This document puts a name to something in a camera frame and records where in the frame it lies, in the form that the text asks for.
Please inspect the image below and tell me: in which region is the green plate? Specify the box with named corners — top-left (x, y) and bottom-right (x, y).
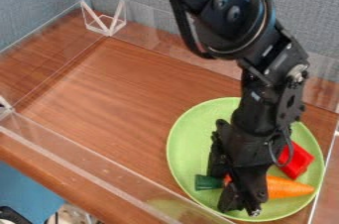
top-left (167, 97), bottom-right (326, 222)

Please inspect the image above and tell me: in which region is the clear acrylic corner bracket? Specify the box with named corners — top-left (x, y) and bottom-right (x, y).
top-left (81, 0), bottom-right (127, 37)

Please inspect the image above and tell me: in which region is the clear acrylic enclosure wall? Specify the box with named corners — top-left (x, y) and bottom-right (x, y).
top-left (0, 1), bottom-right (339, 224)

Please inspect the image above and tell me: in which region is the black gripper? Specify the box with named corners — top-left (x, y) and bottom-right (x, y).
top-left (207, 119), bottom-right (294, 217)

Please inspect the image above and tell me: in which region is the red plastic block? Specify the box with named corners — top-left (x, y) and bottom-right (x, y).
top-left (278, 143), bottom-right (315, 179)

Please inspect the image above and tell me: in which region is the orange toy carrot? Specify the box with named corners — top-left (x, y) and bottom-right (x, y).
top-left (195, 173), bottom-right (317, 200)

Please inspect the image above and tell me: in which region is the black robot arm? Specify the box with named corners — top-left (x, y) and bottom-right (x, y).
top-left (170, 0), bottom-right (310, 216)

